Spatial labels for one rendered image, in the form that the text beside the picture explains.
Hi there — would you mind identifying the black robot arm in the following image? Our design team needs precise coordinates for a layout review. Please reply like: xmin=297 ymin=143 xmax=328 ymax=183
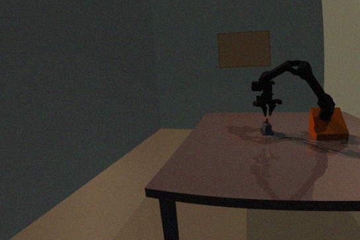
xmin=251 ymin=60 xmax=336 ymax=121

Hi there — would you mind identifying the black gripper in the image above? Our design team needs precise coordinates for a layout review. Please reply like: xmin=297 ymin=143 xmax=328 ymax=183
xmin=253 ymin=92 xmax=282 ymax=116

